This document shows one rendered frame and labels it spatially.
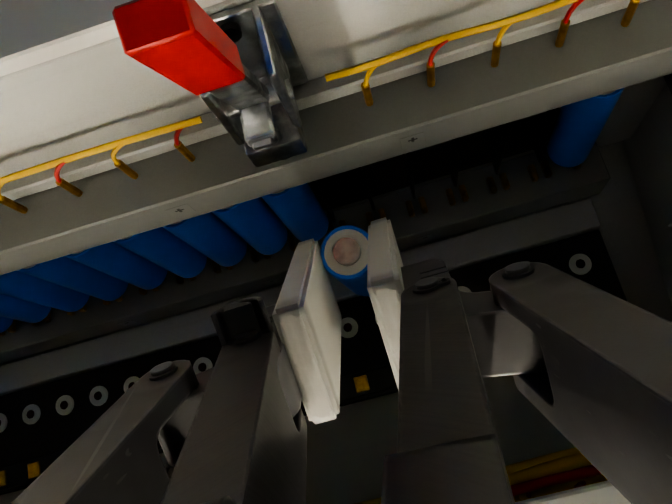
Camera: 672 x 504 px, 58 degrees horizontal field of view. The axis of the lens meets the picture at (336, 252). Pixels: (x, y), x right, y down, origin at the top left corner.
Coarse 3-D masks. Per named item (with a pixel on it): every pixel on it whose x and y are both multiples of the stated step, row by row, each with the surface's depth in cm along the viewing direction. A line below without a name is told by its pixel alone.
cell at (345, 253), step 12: (336, 228) 20; (348, 228) 20; (360, 228) 20; (324, 240) 20; (336, 240) 20; (348, 240) 20; (360, 240) 20; (324, 252) 20; (336, 252) 20; (348, 252) 20; (360, 252) 20; (324, 264) 20; (336, 264) 20; (348, 264) 20; (360, 264) 20; (336, 276) 20; (348, 276) 20; (360, 276) 20; (360, 288) 22
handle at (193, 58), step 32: (160, 0) 9; (192, 0) 10; (128, 32) 9; (160, 32) 9; (192, 32) 9; (224, 32) 12; (160, 64) 10; (192, 64) 11; (224, 64) 11; (224, 96) 14; (256, 96) 15; (256, 128) 16
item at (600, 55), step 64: (576, 0) 17; (448, 64) 19; (512, 64) 19; (576, 64) 19; (640, 64) 19; (320, 128) 20; (384, 128) 19; (448, 128) 20; (0, 192) 20; (64, 192) 21; (128, 192) 20; (192, 192) 20; (256, 192) 21; (0, 256) 21
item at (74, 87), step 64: (0, 0) 16; (64, 0) 16; (128, 0) 15; (320, 0) 16; (384, 0) 17; (448, 0) 17; (512, 0) 18; (0, 64) 16; (64, 64) 16; (128, 64) 17; (320, 64) 19; (0, 128) 18; (64, 128) 19; (128, 128) 20; (640, 128) 30; (448, 256) 32; (192, 320) 33; (0, 384) 34
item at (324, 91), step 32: (608, 0) 18; (640, 0) 19; (512, 32) 19; (544, 32) 19; (384, 64) 19; (416, 64) 19; (320, 96) 19; (192, 128) 20; (224, 128) 20; (96, 160) 20; (128, 160) 20; (32, 192) 21
